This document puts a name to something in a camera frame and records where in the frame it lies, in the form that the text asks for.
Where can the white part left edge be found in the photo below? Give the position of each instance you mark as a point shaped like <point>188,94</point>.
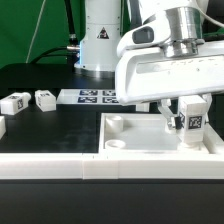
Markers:
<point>2,126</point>

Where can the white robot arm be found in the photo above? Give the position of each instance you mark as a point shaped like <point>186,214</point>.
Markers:
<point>184,19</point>

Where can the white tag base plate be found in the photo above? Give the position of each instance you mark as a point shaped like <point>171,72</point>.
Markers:
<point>87,97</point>

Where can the white L-shaped obstacle wall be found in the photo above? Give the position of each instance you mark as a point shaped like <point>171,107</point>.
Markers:
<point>79,166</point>

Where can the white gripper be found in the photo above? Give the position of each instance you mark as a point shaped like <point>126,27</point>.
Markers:
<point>144,74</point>

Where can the white square tabletop part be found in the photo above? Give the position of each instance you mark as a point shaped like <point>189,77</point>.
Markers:
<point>144,133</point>

